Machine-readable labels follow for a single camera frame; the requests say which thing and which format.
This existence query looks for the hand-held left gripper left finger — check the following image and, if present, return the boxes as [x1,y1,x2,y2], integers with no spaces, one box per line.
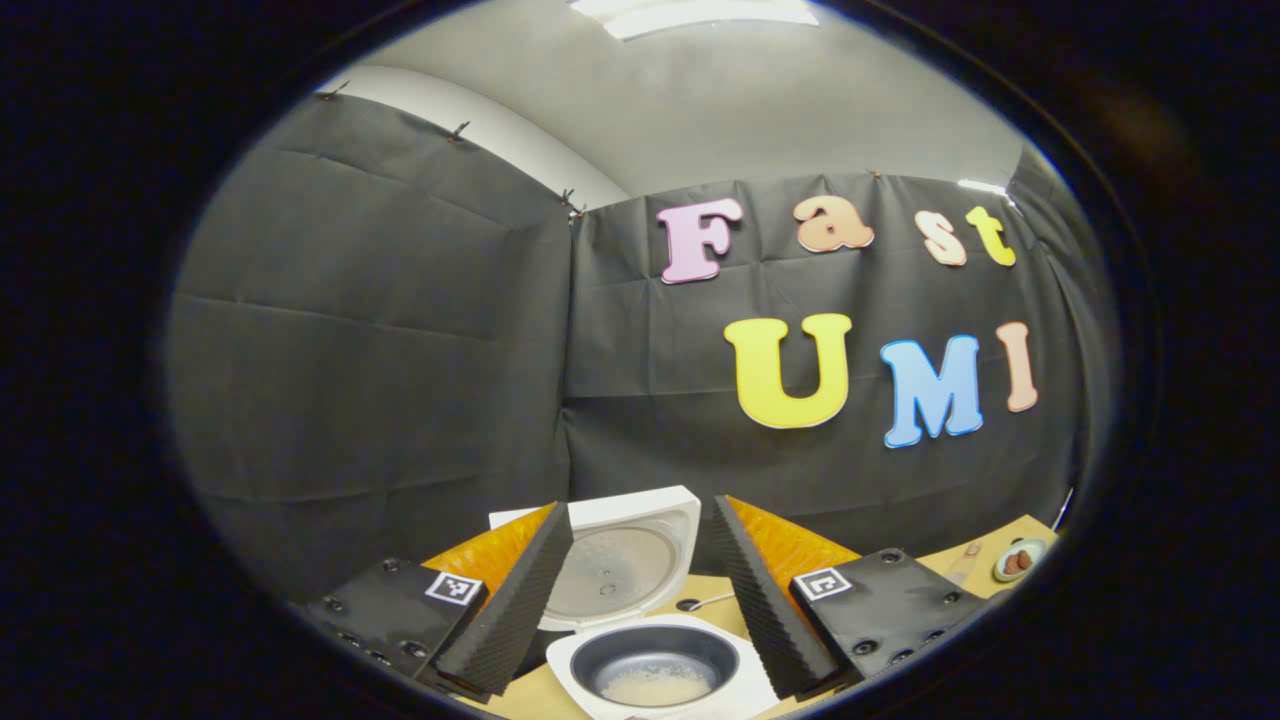
[305,500,575,699]

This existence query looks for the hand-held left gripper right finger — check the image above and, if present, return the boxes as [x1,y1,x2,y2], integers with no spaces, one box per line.
[712,495,988,701]

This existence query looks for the white rice cooker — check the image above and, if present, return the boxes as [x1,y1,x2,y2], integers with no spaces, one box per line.
[488,485,781,720]

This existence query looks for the white rice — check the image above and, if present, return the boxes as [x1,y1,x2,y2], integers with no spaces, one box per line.
[600,665,716,706]

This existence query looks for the pale green plate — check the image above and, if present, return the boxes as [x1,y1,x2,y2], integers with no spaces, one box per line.
[993,538,1048,583]

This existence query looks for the large ceiling light panel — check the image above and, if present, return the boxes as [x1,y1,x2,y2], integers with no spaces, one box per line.
[570,0,819,41]

